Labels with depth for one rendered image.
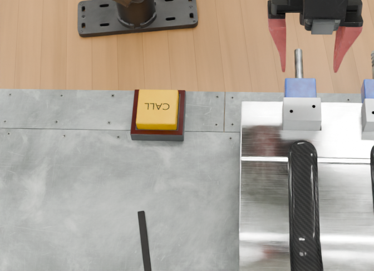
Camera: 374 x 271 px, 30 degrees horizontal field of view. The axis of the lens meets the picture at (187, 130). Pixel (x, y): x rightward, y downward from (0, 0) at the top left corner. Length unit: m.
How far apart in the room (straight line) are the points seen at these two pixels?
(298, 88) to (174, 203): 0.24
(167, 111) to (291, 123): 0.20
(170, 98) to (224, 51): 0.14
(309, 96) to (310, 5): 0.26
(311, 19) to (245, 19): 0.44
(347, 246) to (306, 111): 0.18
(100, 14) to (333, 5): 0.55
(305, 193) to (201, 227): 0.16
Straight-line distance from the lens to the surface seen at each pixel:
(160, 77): 1.12
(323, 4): 0.73
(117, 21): 1.18
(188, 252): 0.99
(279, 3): 0.81
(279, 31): 0.82
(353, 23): 0.82
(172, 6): 1.19
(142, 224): 1.00
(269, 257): 0.89
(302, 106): 0.95
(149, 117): 1.04
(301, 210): 0.93
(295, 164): 0.95
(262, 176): 0.93
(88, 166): 1.06
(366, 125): 0.96
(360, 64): 1.14
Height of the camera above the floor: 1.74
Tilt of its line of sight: 62 degrees down
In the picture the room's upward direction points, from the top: 7 degrees counter-clockwise
